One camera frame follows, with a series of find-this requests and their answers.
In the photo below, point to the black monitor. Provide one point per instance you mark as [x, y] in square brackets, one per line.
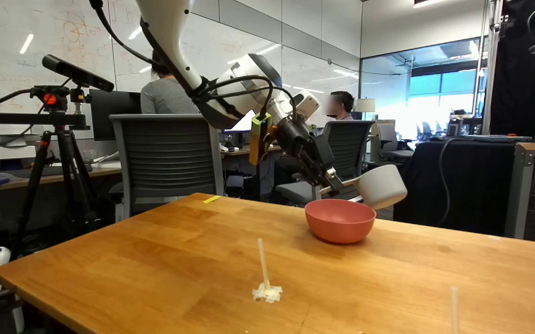
[113, 104]

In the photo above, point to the grey office chair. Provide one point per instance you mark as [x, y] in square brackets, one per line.
[167, 159]
[349, 144]

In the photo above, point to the yellow tape patch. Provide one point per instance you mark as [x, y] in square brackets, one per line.
[211, 198]

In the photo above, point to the bearded man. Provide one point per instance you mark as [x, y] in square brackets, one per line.
[343, 104]

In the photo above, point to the tripod with black camera bar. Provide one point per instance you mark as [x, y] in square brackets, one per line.
[64, 154]

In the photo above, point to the yellow green wrist camera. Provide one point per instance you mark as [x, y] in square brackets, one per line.
[259, 139]

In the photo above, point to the lit computer monitor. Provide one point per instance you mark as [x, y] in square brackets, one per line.
[241, 122]

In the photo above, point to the long wooden desk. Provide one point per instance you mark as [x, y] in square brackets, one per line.
[33, 178]

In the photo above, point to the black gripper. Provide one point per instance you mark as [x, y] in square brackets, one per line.
[298, 141]

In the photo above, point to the black cloth covered table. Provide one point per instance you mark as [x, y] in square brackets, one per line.
[466, 185]

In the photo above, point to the pink bowl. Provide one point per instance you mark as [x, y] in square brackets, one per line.
[341, 219]

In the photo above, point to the black backdrop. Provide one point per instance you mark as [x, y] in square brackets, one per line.
[521, 74]

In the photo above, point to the woman in grey shirt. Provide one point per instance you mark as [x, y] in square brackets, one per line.
[163, 98]

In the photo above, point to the white tape strip crumpled end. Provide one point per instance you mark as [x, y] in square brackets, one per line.
[269, 291]

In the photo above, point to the white table lamp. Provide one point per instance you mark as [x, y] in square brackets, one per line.
[365, 104]

